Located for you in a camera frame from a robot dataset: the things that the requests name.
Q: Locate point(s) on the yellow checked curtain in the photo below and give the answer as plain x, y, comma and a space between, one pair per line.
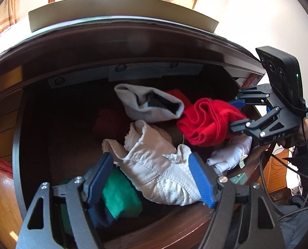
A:
7, 7

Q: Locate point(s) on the grey sock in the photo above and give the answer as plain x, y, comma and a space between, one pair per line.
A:
133, 103

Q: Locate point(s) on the dark red underwear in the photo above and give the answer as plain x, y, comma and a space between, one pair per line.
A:
107, 123

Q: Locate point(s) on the person's right hand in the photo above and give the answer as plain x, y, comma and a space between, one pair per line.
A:
307, 133

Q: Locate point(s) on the shallow beige cardboard box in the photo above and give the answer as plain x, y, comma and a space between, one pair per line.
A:
117, 7

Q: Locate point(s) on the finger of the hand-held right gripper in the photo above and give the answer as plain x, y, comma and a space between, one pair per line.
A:
238, 103
240, 127

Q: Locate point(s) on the navy cloth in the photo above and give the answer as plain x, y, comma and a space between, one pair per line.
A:
102, 217

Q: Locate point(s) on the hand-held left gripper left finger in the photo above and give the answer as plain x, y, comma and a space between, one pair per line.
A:
99, 179

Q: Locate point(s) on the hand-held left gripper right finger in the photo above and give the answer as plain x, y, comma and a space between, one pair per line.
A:
202, 181

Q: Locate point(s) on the pale lilac underwear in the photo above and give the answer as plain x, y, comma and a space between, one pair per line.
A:
231, 150

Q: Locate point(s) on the large cream underwear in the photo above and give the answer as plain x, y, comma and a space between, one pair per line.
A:
156, 166

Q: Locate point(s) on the green underwear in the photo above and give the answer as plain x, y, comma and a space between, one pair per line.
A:
120, 197

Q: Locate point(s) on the bright red underwear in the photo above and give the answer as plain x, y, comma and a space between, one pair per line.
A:
208, 122

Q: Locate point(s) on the wooden drawer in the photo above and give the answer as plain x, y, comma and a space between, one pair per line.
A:
66, 134

